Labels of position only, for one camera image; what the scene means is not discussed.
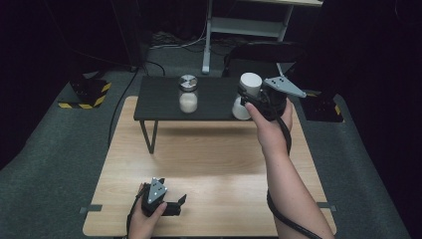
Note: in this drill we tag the glass jar with silver lid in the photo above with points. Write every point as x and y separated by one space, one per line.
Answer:
188 96

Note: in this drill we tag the grey tape strip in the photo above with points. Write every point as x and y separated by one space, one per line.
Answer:
90 209
328 207

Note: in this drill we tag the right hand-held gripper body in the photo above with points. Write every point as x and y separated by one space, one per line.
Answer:
275 98

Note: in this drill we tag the black desktop shelf riser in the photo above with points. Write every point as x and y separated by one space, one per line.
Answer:
159 99

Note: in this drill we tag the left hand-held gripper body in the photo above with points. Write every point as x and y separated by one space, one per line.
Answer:
153 195

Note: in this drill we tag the black stand base striped edge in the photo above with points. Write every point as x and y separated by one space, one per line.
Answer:
89 93
320 107

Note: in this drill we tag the person's left hand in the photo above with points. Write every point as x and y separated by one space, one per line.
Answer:
142 224

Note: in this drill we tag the person's right hand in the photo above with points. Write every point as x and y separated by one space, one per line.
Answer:
270 132

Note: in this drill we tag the glass jar with white lid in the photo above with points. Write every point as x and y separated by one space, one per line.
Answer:
250 83

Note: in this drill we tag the white desk frame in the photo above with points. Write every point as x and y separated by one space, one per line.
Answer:
247 27

